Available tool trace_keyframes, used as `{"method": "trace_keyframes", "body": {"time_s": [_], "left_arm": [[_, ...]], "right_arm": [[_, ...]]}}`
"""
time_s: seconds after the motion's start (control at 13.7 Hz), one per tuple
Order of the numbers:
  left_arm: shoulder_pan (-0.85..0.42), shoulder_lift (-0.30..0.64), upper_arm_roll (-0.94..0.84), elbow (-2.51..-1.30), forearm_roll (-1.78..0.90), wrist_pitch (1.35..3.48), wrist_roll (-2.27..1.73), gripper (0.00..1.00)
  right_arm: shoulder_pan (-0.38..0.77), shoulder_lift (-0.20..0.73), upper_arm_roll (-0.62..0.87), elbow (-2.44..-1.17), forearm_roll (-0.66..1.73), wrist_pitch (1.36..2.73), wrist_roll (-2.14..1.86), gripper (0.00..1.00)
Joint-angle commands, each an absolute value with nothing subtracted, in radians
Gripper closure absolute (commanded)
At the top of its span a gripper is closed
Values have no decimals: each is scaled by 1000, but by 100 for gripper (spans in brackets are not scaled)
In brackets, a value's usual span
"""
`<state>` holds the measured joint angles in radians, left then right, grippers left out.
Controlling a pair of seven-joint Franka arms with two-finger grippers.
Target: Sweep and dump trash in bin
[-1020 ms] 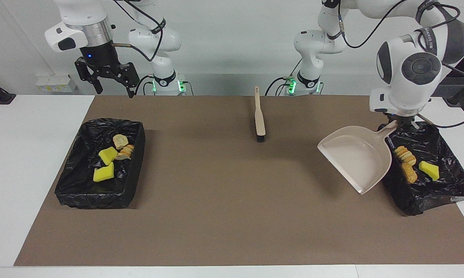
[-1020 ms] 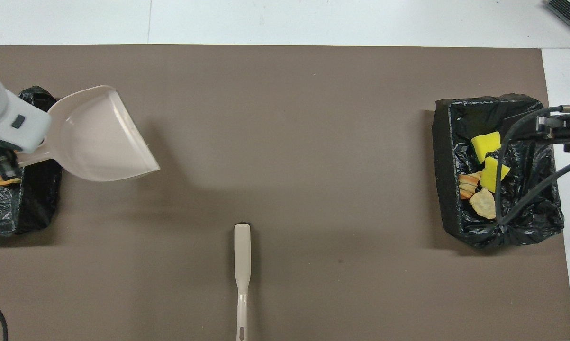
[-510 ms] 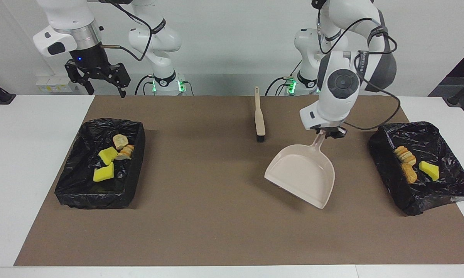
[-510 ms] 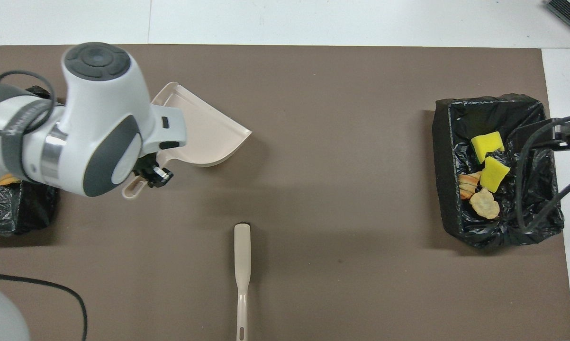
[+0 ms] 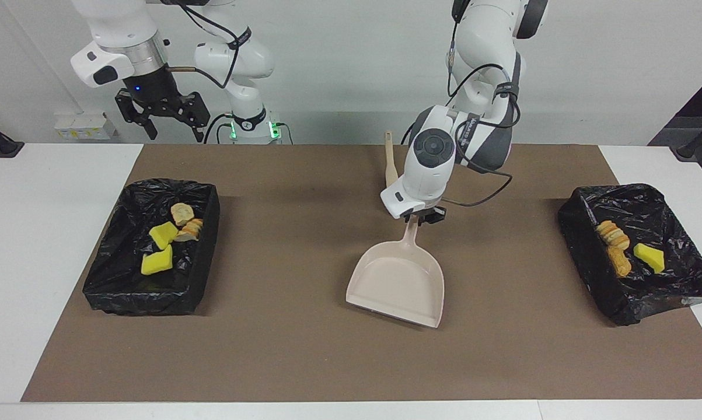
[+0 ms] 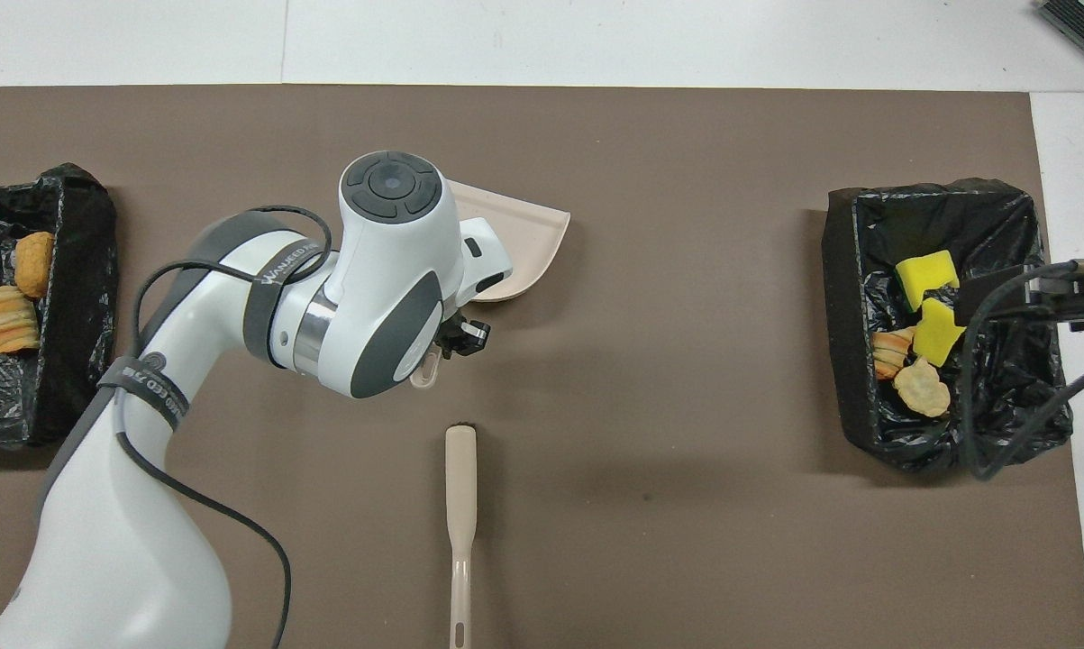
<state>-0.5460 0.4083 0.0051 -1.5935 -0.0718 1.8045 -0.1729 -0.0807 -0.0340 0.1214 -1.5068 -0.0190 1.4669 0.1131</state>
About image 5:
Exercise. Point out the orange striped croissant toy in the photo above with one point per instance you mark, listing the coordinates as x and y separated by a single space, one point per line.
193 229

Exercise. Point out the bin lined black bag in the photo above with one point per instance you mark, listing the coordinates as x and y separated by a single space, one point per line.
117 274
677 280

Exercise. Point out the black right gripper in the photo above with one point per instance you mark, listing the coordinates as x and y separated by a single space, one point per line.
152 93

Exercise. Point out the brown peanut shaped bread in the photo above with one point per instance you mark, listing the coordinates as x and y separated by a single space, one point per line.
620 262

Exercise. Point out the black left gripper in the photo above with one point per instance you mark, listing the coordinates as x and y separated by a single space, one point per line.
428 216

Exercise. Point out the pale beige foam chunk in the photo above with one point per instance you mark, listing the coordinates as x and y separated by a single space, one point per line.
181 213

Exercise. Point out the small yellow sponge wedge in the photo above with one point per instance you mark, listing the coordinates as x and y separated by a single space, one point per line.
649 257

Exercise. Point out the beige plastic dustpan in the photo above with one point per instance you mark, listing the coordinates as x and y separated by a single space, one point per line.
397 280

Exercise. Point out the beige brush black bristles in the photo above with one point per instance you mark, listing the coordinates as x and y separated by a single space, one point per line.
391 163

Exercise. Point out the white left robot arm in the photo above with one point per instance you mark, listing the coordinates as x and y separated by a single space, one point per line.
438 151

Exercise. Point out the yellow sponge piece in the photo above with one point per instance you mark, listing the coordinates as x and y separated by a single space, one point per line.
157 262
163 235

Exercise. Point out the brown paper table mat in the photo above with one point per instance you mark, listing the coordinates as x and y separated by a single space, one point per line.
304 361

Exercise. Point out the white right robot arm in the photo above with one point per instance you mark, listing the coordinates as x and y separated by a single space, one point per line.
123 41

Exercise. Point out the white wall socket box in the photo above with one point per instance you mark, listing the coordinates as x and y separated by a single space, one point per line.
85 125

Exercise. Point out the black stand leg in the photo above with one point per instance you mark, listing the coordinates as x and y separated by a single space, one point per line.
0 144
698 143

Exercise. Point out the pale greenish foam chunk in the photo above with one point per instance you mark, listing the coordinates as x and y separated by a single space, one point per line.
612 234

